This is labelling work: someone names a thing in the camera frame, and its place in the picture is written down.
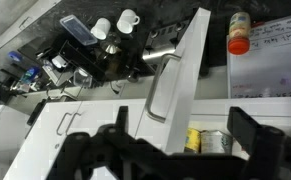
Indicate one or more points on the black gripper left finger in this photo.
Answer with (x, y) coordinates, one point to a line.
(141, 160)

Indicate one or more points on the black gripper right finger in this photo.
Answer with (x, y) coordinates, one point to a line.
(268, 147)

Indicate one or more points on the white cabinet door with handle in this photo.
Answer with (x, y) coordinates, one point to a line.
(167, 110)

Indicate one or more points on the white far cabinet doors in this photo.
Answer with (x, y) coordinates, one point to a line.
(56, 122)

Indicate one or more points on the white base cabinet drawers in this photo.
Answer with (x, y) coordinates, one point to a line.
(16, 15)

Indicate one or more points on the white starbucks can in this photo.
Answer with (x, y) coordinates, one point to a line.
(215, 141)

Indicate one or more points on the yellow can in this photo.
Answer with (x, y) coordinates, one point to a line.
(193, 140)

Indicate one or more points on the black condiment organizer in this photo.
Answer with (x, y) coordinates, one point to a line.
(66, 62)

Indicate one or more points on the orange lid jar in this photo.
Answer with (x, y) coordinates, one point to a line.
(239, 30)

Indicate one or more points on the white mug near lid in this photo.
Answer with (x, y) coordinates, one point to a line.
(101, 29)

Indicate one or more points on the clear plastic container lid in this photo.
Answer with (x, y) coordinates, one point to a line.
(78, 30)

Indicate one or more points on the white mug with handle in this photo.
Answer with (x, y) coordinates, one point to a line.
(127, 21)

